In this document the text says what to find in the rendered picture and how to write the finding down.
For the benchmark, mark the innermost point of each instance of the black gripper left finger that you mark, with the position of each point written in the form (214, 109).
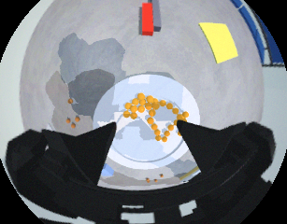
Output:
(88, 151)

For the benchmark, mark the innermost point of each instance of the light blue cube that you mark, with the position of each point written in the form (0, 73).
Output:
(107, 170)

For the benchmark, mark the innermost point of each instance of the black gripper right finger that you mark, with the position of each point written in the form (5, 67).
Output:
(207, 144)

